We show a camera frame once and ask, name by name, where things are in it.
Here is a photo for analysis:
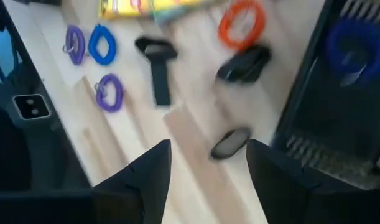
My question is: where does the orange coil wrist keychain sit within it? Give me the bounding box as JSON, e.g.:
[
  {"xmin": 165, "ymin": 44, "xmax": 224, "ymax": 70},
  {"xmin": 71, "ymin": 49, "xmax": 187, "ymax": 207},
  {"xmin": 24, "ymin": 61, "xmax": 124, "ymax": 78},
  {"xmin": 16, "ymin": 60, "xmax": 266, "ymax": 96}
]
[{"xmin": 217, "ymin": 0, "xmax": 267, "ymax": 52}]

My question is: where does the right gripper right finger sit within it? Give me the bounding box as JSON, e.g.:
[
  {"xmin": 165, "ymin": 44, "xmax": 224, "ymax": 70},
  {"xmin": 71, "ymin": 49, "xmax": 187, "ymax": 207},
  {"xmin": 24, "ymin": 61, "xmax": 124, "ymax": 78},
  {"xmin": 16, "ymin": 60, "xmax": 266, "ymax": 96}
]
[{"xmin": 246, "ymin": 139, "xmax": 322, "ymax": 224}]

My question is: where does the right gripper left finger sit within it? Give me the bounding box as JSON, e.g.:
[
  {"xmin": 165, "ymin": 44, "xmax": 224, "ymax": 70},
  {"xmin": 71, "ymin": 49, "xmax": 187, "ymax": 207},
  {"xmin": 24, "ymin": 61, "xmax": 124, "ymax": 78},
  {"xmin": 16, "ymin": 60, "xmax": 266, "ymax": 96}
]
[{"xmin": 93, "ymin": 139, "xmax": 173, "ymax": 224}]

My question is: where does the purple coil wrist keychain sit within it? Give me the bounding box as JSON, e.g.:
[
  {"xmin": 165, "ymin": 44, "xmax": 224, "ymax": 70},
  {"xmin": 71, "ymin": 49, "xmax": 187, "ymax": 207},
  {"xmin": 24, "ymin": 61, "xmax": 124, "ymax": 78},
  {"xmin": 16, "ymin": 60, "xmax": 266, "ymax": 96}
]
[
  {"xmin": 62, "ymin": 24, "xmax": 86, "ymax": 66},
  {"xmin": 95, "ymin": 73, "xmax": 125, "ymax": 113}
]

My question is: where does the black plastic slotted basket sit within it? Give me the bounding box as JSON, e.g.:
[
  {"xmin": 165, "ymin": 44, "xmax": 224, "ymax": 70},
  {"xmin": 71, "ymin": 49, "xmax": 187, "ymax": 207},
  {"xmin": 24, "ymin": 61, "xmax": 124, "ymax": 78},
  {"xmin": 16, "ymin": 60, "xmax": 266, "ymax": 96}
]
[{"xmin": 270, "ymin": 0, "xmax": 380, "ymax": 190}]

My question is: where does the blue coil wrist keychain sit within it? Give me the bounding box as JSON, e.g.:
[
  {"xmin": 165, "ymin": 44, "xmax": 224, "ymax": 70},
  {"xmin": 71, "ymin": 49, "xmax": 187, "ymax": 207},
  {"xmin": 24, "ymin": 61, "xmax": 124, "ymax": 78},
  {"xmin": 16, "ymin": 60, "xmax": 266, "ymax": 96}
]
[
  {"xmin": 88, "ymin": 24, "xmax": 118, "ymax": 66},
  {"xmin": 325, "ymin": 18, "xmax": 380, "ymax": 85}
]

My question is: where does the yellow green crayon box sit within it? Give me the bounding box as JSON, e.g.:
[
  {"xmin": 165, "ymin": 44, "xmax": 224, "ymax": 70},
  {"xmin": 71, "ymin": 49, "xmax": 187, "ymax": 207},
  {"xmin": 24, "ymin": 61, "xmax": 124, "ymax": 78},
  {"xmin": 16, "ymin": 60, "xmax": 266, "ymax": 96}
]
[{"xmin": 98, "ymin": 0, "xmax": 215, "ymax": 20}]

